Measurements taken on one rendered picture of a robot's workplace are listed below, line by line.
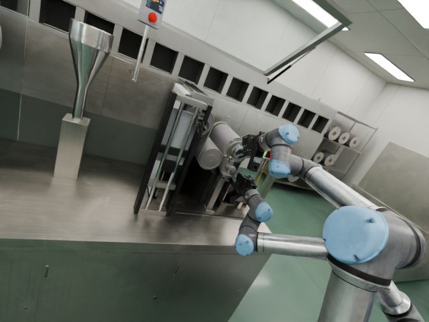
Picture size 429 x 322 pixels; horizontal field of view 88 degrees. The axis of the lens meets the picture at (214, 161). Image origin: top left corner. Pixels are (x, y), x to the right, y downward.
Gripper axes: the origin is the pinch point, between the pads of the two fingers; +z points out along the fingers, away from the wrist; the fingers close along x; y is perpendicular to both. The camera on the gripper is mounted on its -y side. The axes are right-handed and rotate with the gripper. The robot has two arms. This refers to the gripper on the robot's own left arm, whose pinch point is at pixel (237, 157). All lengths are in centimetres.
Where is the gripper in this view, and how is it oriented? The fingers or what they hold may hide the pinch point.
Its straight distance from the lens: 110.5
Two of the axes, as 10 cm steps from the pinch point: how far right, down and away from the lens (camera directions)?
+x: -8.7, -2.0, -4.5
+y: 0.9, -9.6, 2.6
